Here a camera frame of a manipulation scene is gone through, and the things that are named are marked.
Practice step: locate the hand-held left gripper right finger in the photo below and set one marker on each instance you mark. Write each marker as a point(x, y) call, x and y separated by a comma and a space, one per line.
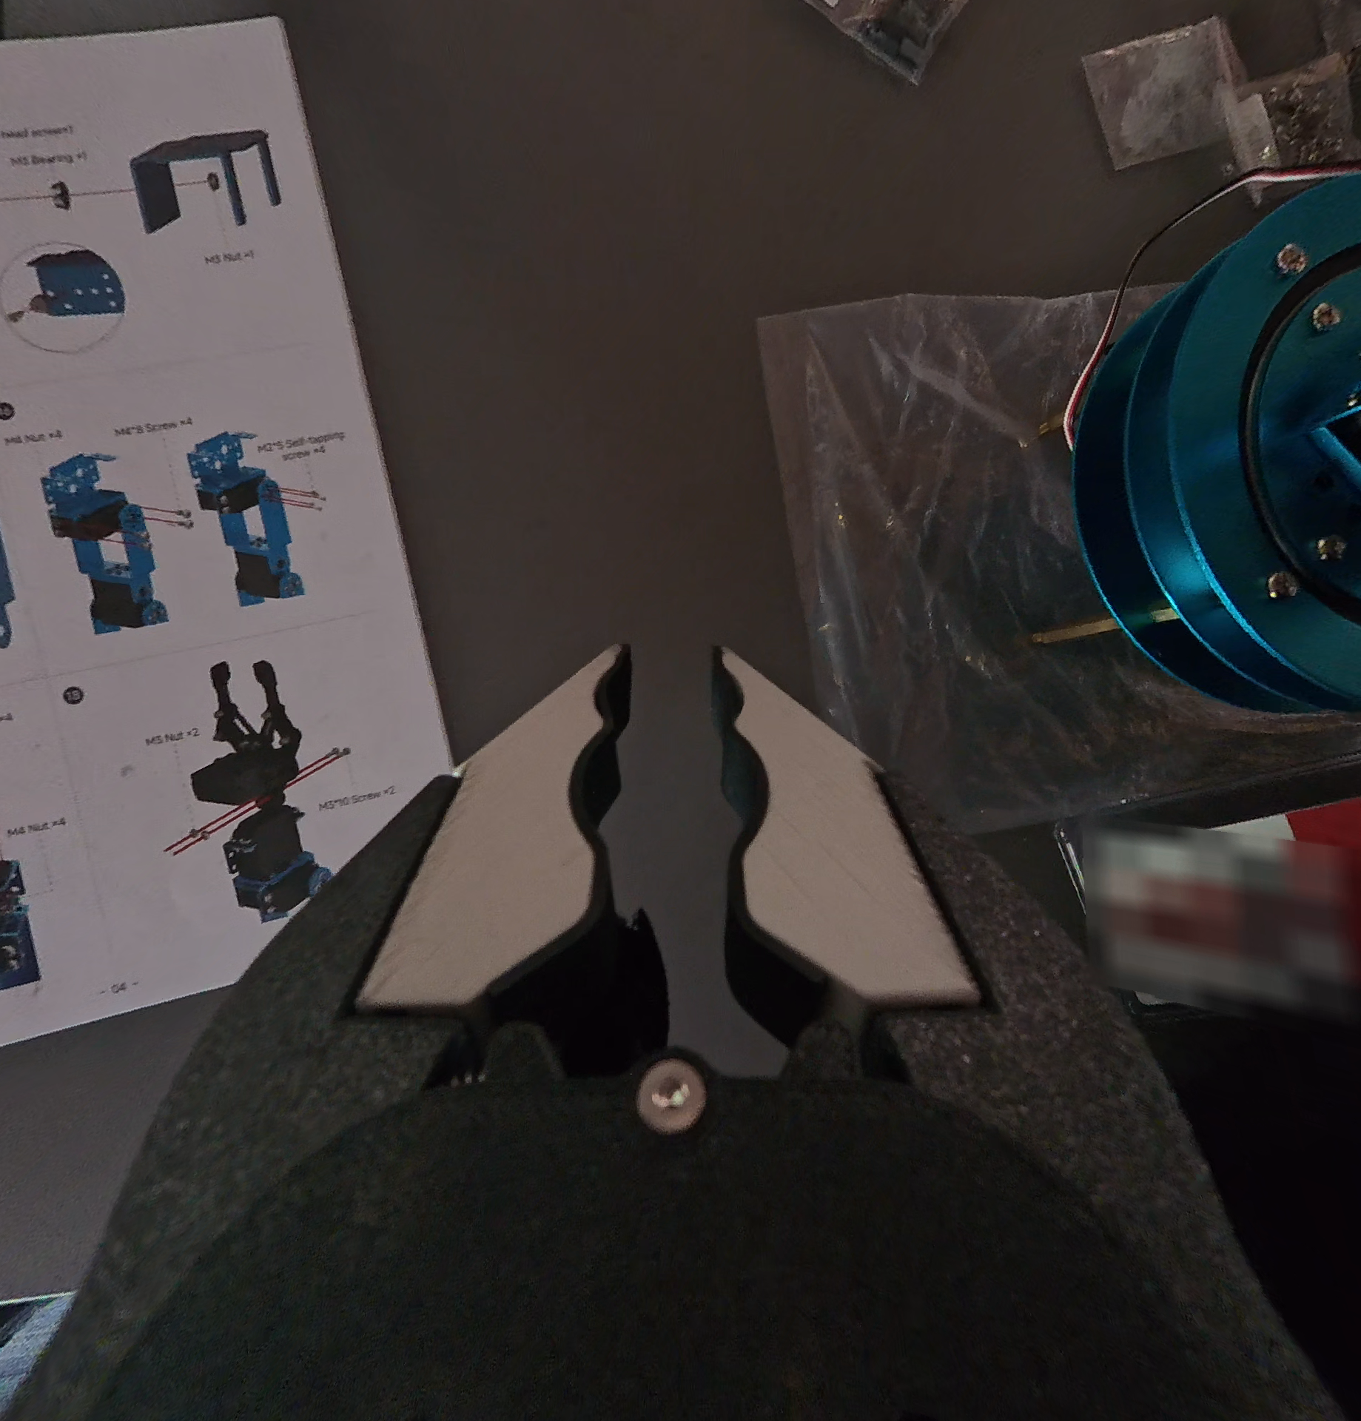
point(847, 867)

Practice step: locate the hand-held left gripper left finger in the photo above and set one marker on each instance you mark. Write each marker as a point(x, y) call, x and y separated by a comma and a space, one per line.
point(492, 867)

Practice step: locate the blue toy robot arm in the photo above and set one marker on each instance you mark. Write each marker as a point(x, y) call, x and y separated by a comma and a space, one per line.
point(1192, 445)

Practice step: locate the white assembly instruction manual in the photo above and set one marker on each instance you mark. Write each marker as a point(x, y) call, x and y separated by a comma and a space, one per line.
point(192, 334)

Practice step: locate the group of hardware bags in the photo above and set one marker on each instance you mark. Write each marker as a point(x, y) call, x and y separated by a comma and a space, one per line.
point(1164, 89)

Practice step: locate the dark grey desk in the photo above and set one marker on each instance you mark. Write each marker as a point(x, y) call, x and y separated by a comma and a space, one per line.
point(593, 334)

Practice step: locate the large clear plastic bag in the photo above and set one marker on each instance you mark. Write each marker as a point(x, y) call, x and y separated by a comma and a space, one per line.
point(914, 500)

